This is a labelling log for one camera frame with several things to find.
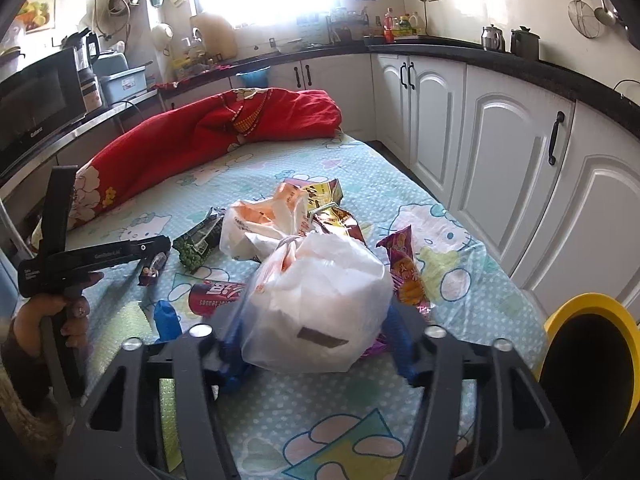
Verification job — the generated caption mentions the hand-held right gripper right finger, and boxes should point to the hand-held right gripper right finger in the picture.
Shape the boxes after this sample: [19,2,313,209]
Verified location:
[381,304,587,480]

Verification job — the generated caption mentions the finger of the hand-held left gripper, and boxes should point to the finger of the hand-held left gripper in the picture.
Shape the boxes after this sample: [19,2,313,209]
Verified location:
[123,235,172,264]

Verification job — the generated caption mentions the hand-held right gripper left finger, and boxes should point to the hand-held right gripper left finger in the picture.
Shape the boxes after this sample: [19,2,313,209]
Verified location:
[54,324,252,480]

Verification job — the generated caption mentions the green pea snack packet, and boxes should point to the green pea snack packet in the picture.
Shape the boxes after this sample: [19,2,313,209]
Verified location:
[172,207,227,274]

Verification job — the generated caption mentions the red snack tube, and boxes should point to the red snack tube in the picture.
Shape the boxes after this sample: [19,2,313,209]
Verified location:
[188,280,249,319]

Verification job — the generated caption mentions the white and orange plastic bag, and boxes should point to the white and orange plastic bag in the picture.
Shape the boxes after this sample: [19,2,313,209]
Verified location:
[219,182,312,262]

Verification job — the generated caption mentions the yellow trash bin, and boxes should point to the yellow trash bin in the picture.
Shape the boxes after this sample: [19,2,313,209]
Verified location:
[534,293,640,458]

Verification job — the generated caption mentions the person's left forearm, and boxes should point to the person's left forearm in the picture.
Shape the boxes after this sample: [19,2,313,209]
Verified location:
[0,345,68,468]

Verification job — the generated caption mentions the person's left hand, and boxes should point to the person's left hand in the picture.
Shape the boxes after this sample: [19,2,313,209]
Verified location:
[11,271,106,357]

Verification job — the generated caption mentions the pink snack wrapper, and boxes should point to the pink snack wrapper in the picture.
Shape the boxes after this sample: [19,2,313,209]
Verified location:
[376,225,432,312]

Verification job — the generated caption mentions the green textured mat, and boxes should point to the green textured mat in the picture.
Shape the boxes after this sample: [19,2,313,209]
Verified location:
[92,299,182,466]

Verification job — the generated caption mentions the red printed blanket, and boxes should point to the red printed blanket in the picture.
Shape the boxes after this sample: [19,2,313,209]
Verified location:
[66,88,344,232]

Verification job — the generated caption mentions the yellow and brown snack wrapper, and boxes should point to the yellow and brown snack wrapper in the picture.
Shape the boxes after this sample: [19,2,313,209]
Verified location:
[284,177,370,247]

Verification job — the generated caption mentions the black microwave oven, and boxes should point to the black microwave oven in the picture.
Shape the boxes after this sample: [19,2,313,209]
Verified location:
[0,47,89,172]

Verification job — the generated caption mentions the grey-blue plastic box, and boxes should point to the grey-blue plastic box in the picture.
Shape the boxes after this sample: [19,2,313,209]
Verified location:
[94,54,152,107]

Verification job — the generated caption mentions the cartoon print bed sheet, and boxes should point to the cartoon print bed sheet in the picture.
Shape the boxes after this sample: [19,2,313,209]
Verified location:
[0,129,549,480]

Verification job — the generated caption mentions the blue plastic basin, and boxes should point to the blue plastic basin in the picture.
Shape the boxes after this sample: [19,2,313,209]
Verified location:
[235,67,271,89]

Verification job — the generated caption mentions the black electric kettle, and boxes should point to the black electric kettle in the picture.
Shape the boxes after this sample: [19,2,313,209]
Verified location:
[74,29,102,75]

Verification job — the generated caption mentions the wooden cutting board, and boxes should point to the wooden cutting board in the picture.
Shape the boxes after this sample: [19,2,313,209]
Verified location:
[190,12,239,61]

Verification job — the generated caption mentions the white kitchen cabinets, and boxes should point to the white kitchen cabinets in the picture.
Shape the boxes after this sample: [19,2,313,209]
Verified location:
[164,51,640,343]

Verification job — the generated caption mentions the black countertop rack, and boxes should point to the black countertop rack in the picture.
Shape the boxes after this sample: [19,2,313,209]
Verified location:
[327,10,371,41]

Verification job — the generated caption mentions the black countertop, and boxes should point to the black countertop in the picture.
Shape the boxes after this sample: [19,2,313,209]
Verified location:
[150,35,640,138]

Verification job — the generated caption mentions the steel kettle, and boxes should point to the steel kettle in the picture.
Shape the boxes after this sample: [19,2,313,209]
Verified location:
[481,24,506,52]

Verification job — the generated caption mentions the steel pot with lid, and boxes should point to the steel pot with lid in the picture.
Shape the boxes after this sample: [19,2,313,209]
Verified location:
[509,25,542,61]

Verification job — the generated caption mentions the steel mesh strainer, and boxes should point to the steel mesh strainer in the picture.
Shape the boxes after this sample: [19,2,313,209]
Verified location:
[567,0,601,40]

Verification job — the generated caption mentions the steel ladle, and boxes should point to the steel ladle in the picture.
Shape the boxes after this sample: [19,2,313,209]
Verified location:
[593,0,619,27]

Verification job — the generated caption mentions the fruit wall picture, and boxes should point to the fruit wall picture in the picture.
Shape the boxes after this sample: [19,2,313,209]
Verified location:
[16,0,57,35]

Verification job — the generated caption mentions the black power cable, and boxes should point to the black power cable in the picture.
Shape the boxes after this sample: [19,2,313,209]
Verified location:
[612,78,640,102]

